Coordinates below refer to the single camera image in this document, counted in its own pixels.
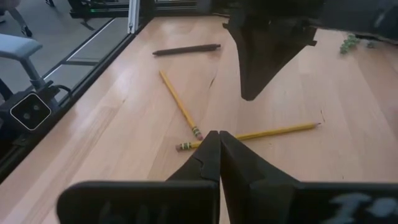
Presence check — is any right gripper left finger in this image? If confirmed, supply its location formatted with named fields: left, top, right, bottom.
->
left=57, top=130, right=222, bottom=224

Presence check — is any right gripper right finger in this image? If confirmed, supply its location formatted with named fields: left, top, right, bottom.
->
left=219, top=130, right=398, bottom=224

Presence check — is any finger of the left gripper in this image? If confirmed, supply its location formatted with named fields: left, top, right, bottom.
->
left=249, top=27, right=317, bottom=101
left=229, top=17, right=269, bottom=101

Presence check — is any black pen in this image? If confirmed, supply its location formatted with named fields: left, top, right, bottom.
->
left=151, top=43, right=223, bottom=57

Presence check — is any yellow pencil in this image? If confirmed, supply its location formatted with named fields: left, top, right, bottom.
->
left=158, top=69, right=205, bottom=142
left=174, top=121, right=322, bottom=152

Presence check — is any succulent plant in dark pot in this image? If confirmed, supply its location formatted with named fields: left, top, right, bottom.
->
left=338, top=33, right=362, bottom=55

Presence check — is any black aluminium table frame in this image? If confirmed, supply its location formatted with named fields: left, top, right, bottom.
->
left=0, top=0, right=218, bottom=187

